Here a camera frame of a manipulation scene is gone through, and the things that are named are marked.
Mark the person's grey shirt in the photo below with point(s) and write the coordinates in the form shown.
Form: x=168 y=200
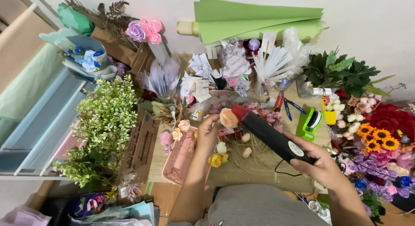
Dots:
x=256 y=206

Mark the heap of bags and papers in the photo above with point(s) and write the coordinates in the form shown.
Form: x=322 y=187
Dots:
x=97 y=209

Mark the cream artificial rose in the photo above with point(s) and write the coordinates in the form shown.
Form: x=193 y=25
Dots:
x=177 y=134

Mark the green tape dispenser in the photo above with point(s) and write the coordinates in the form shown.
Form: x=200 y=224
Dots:
x=309 y=122

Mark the dried brown fern bunch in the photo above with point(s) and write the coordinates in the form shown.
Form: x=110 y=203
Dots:
x=108 y=20

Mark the pink hydrangea flower bunch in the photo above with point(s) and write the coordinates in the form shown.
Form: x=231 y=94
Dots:
x=262 y=113

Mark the green wrapping paper roll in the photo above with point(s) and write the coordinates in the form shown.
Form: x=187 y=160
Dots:
x=256 y=21

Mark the teal wrapping paper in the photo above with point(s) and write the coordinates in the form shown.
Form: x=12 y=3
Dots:
x=75 y=20

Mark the white artificial rose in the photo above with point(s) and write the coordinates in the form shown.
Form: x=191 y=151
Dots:
x=221 y=148

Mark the pink plastic basket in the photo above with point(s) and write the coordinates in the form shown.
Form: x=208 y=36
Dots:
x=180 y=158

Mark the rack of wrapping paper sheets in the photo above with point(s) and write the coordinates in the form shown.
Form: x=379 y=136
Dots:
x=35 y=109

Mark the pale pink rosebud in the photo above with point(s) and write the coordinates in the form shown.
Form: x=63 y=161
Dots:
x=247 y=152
x=246 y=137

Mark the heap of cream pink rosebuds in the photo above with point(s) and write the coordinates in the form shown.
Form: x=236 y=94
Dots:
x=351 y=111

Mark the green white foliage bush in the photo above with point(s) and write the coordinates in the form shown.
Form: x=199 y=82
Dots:
x=103 y=128

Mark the dark green leaf bunch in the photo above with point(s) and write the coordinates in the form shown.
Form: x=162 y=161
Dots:
x=343 y=72

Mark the clear cellophane wrap bundle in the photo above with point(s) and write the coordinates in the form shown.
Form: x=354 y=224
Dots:
x=162 y=78

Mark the bunch of sunflowers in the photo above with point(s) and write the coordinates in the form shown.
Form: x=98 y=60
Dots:
x=377 y=138

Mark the clear bag of labels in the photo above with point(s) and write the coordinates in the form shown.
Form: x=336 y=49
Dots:
x=235 y=64

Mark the person's right hand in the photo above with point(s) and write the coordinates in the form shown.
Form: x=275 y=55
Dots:
x=324 y=169

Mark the brown cardboard box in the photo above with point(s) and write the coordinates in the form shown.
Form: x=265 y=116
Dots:
x=140 y=150

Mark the person's left hand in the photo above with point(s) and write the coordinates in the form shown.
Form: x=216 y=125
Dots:
x=207 y=135

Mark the pile of wooden sticks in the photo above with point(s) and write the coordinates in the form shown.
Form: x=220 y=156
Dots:
x=251 y=153

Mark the heap of purple ribbon roses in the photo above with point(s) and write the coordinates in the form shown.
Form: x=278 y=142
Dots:
x=373 y=167

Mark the black heat gun red nozzle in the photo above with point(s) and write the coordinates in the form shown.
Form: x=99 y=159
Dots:
x=272 y=135

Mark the cream paper roll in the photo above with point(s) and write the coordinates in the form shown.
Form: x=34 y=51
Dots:
x=187 y=27

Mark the purple ribbon spool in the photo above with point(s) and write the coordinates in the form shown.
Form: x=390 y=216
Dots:
x=254 y=44

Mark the peach artificial rose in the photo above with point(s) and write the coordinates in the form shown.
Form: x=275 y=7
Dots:
x=228 y=118

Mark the pink and purple rose bunch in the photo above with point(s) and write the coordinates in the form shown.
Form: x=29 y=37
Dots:
x=144 y=31

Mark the pink artificial rose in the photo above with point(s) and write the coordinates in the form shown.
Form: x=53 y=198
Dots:
x=166 y=137

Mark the person's left fingers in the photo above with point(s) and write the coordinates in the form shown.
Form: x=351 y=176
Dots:
x=212 y=123

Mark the pile of white paper cards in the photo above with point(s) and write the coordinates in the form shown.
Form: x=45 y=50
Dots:
x=198 y=80

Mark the blue flower bouquet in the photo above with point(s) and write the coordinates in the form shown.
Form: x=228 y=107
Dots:
x=87 y=57

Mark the bundle of white paper strips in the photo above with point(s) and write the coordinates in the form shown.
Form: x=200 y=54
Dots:
x=271 y=66

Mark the heap of red roses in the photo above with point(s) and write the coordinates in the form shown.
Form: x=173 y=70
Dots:
x=392 y=119

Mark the small peach rose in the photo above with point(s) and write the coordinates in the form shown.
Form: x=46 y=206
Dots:
x=184 y=125

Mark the yellow artificial rose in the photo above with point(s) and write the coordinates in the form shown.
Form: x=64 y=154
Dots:
x=215 y=160

